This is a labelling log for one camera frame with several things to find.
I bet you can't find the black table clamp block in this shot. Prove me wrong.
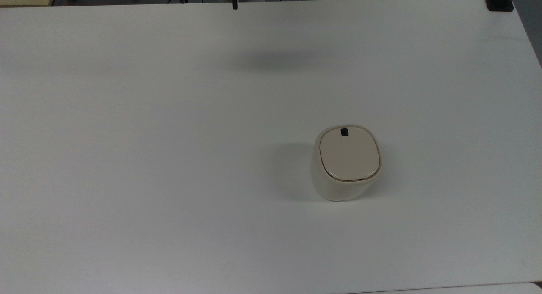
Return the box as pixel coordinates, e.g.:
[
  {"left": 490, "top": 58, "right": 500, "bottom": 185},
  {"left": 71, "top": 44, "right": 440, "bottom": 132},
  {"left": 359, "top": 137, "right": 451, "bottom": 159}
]
[{"left": 482, "top": 0, "right": 515, "bottom": 12}]

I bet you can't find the cream plastic trash bin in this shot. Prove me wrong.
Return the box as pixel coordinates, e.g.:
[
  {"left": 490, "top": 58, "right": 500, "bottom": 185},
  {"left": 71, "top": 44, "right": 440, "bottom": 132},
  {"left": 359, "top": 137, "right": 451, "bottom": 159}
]
[{"left": 311, "top": 124, "right": 382, "bottom": 202}]

